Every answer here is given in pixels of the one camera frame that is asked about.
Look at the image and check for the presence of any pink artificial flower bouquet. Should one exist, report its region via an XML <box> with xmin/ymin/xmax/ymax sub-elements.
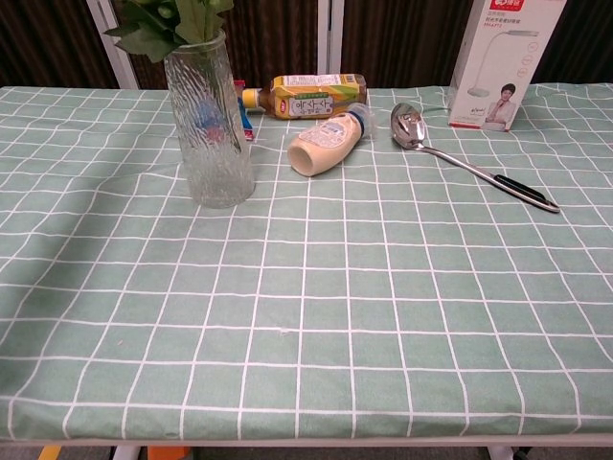
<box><xmin>103</xmin><ymin>0</ymin><xmax>243</xmax><ymax>154</ymax></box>

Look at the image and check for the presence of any tall textured glass vase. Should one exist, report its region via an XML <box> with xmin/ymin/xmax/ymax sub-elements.
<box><xmin>163</xmin><ymin>28</ymin><xmax>256</xmax><ymax>209</ymax></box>

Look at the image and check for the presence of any green white checked tablecloth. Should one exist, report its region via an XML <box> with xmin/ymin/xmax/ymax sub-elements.
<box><xmin>0</xmin><ymin>83</ymin><xmax>613</xmax><ymax>442</ymax></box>

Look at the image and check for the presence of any cream squeeze bottle blue cap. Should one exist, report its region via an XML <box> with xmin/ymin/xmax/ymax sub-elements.
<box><xmin>286</xmin><ymin>102</ymin><xmax>375</xmax><ymax>177</ymax></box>

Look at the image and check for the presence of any red blue small package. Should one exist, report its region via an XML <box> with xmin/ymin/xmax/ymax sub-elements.
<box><xmin>233</xmin><ymin>79</ymin><xmax>255</xmax><ymax>143</ymax></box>

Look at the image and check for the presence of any yellow tea drink bottle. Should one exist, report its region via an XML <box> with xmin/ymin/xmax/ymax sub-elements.
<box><xmin>241</xmin><ymin>73</ymin><xmax>369</xmax><ymax>120</ymax></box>

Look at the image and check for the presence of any white desk lamp box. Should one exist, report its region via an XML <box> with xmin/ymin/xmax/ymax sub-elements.
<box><xmin>447</xmin><ymin>0</ymin><xmax>568</xmax><ymax>132</ymax></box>

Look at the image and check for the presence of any steel serving spoon black handle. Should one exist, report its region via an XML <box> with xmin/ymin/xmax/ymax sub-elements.
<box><xmin>390</xmin><ymin>102</ymin><xmax>561</xmax><ymax>214</ymax></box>

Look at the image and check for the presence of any white partition frame post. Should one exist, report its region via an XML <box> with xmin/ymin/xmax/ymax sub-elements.
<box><xmin>85</xmin><ymin>0</ymin><xmax>140</xmax><ymax>90</ymax></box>
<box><xmin>317</xmin><ymin>0</ymin><xmax>345</xmax><ymax>77</ymax></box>

